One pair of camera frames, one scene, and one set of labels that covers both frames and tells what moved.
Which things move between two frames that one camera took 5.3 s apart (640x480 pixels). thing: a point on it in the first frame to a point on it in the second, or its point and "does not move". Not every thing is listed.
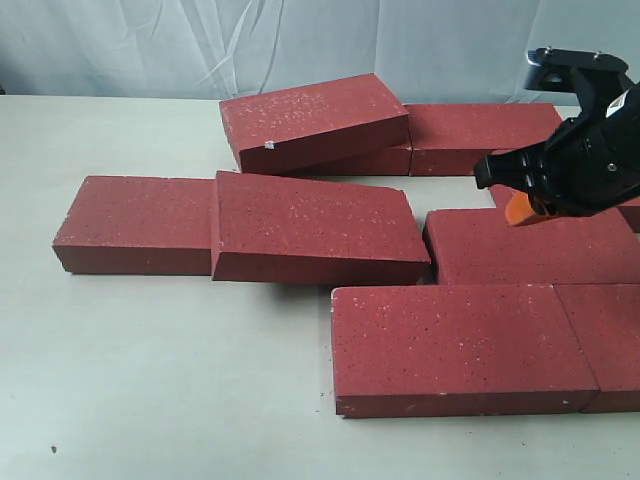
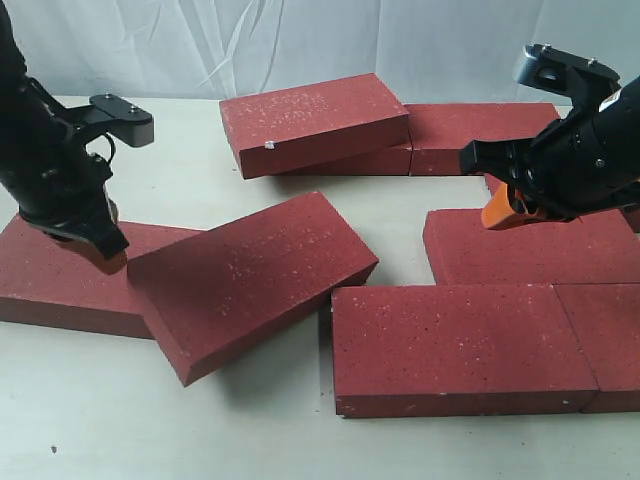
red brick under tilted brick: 385,161 does not move
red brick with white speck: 314,123 does not move
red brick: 452,139 does not move
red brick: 605,318 does not move
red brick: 139,225 to 52,281
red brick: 285,229 to 214,295
